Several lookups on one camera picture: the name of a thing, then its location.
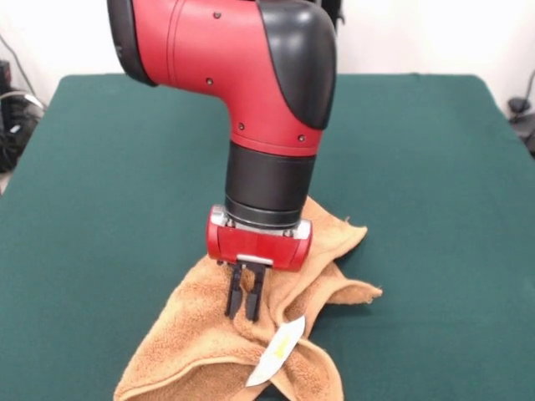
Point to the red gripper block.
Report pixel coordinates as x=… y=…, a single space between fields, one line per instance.
x=259 y=246

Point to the tan terry towel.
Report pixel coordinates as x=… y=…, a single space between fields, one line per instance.
x=200 y=334

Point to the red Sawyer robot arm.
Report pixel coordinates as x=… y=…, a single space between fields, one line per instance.
x=234 y=62

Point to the dark green table cloth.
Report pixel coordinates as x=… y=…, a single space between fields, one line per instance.
x=104 y=209

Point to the small black plug adapter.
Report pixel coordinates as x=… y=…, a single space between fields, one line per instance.
x=518 y=104

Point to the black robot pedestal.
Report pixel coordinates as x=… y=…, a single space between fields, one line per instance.
x=332 y=12

